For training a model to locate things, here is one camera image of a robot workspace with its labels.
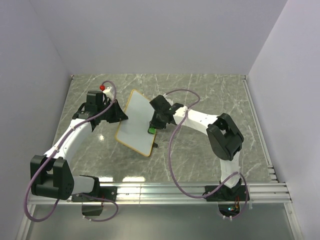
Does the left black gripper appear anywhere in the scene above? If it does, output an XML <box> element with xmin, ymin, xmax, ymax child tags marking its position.
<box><xmin>98</xmin><ymin>99</ymin><xmax>128</xmax><ymax>123</ymax></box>

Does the green whiteboard eraser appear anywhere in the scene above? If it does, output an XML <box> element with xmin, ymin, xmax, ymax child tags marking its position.
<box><xmin>147</xmin><ymin>127</ymin><xmax>156</xmax><ymax>135</ymax></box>

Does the yellow framed whiteboard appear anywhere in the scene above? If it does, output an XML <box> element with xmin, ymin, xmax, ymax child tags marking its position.
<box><xmin>115</xmin><ymin>89</ymin><xmax>156</xmax><ymax>157</ymax></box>

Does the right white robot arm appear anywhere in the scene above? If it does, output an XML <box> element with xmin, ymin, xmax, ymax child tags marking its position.
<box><xmin>149</xmin><ymin>95</ymin><xmax>245</xmax><ymax>200</ymax></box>

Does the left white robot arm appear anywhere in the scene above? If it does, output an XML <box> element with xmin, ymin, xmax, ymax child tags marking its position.
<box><xmin>30</xmin><ymin>87</ymin><xmax>128</xmax><ymax>201</ymax></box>

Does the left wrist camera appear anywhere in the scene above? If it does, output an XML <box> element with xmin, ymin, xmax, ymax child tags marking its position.
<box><xmin>99</xmin><ymin>85</ymin><xmax>115</xmax><ymax>99</ymax></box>

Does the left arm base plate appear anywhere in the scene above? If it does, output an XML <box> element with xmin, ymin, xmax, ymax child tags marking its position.
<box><xmin>71</xmin><ymin>186</ymin><xmax>118</xmax><ymax>203</ymax></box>

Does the aluminium front rail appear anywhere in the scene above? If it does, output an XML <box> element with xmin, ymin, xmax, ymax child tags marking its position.
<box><xmin>29</xmin><ymin>182</ymin><xmax>293</xmax><ymax>206</ymax></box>

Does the aluminium rail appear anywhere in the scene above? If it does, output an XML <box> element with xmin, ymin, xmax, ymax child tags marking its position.
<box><xmin>29</xmin><ymin>182</ymin><xmax>293</xmax><ymax>206</ymax></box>
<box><xmin>241</xmin><ymin>75</ymin><xmax>279</xmax><ymax>183</ymax></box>

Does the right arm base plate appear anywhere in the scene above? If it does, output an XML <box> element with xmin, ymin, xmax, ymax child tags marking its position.
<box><xmin>205</xmin><ymin>185</ymin><xmax>250</xmax><ymax>202</ymax></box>

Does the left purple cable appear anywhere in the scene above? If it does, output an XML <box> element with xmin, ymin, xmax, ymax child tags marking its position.
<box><xmin>23</xmin><ymin>79</ymin><xmax>119</xmax><ymax>223</ymax></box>

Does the aluminium right rail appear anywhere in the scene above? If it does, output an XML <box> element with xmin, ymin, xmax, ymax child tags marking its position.
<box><xmin>241</xmin><ymin>75</ymin><xmax>279</xmax><ymax>183</ymax></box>

